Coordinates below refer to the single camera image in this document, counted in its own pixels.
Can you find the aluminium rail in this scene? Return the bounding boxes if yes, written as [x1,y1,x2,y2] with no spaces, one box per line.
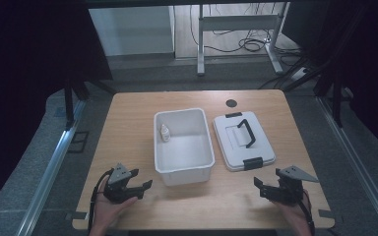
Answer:
[315,95,378,236]
[15,97,88,236]

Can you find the white lid with black handle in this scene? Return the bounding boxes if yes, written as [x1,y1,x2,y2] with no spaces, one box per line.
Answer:
[212,110,277,173]

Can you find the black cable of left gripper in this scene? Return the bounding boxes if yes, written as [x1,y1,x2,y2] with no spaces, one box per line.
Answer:
[87,168,115,236]

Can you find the small white bottle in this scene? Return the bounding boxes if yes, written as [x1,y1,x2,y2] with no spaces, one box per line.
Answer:
[159,124,172,143]

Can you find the person's right hand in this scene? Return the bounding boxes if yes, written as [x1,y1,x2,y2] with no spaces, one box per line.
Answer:
[273,190,312,228]

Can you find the white power strip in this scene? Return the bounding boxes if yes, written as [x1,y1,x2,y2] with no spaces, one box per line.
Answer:
[289,66,310,83]

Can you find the white panel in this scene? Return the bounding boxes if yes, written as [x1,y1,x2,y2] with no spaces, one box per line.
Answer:
[88,5,175,57]

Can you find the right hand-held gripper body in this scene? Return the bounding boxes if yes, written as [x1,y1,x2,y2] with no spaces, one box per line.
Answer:
[265,164,320,207]

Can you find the black cables on floor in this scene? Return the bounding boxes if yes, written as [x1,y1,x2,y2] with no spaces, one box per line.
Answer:
[172,3,304,67]

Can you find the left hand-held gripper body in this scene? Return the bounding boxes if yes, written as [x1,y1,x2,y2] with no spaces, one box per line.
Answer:
[102,162,140,205]

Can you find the grey tape strip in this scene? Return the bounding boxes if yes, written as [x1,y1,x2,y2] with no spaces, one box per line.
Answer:
[317,208,335,220]
[65,210,89,221]

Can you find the black metal stand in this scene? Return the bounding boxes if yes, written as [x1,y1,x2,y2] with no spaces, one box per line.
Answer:
[258,6,368,129]

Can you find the black tripod stand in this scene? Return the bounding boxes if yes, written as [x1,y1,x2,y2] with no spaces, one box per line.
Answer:
[62,76,118,130]

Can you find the dark curtain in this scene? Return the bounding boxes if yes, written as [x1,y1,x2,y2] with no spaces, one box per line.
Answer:
[281,0,378,161]
[0,0,114,220]

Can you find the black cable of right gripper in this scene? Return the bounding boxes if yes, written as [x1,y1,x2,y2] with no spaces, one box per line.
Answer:
[299,189,317,236]

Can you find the white plastic storage bin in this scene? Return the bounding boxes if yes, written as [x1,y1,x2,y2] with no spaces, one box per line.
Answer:
[153,107,217,187]

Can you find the person's left hand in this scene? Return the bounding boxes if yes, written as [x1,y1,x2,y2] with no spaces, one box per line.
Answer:
[93,181,139,228]

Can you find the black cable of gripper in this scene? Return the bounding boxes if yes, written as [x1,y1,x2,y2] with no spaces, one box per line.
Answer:
[87,168,115,236]
[299,189,317,236]

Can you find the white metal desk frame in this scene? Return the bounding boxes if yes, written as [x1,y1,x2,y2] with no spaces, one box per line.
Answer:
[196,2,289,78]

